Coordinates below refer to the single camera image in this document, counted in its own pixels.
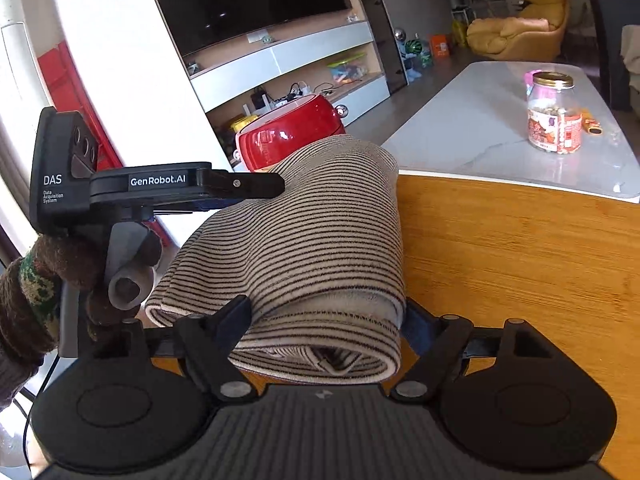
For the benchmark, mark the person's left hand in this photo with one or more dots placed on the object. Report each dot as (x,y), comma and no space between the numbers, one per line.
(72,260)

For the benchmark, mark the orange box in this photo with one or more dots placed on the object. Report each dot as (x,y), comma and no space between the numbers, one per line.
(439,46)

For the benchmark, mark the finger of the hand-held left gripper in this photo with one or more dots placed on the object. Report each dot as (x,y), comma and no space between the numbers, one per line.
(250,185)

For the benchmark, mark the black flat television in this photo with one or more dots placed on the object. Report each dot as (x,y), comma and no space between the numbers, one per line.
(240,0)

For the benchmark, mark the white coffee table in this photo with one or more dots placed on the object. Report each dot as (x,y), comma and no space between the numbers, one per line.
(475,120)

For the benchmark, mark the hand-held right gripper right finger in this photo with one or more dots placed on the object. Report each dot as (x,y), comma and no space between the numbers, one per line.
(416,334)

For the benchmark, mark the green ball toy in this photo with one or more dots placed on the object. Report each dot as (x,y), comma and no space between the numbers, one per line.
(417,50)

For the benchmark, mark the black fish tank cabinet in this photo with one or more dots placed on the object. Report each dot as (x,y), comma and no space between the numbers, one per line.
(610,40)

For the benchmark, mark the red goblet-shaped bucket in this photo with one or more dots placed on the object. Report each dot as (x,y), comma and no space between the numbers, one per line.
(285,137)

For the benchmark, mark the small orange packet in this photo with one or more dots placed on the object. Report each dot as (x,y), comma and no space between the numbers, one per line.
(592,124)

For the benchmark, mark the yellow box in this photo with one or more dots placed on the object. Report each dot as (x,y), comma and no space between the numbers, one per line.
(244,124)

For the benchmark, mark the white router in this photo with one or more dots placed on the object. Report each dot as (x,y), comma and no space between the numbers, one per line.
(257,102)

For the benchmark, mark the colourful plastic bag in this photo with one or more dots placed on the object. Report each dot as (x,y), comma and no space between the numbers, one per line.
(346,67)

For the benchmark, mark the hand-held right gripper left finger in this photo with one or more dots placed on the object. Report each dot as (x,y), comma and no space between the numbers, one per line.
(235,317)

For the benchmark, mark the yellow armchair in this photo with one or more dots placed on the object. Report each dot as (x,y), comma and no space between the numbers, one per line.
(520,30)

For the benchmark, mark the white TV cabinet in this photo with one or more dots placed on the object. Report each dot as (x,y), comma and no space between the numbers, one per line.
(310,50)

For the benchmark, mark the striped beige garment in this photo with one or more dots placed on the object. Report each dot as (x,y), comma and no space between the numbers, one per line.
(310,240)

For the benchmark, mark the clear snack jar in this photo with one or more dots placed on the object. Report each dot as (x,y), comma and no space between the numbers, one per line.
(552,117)

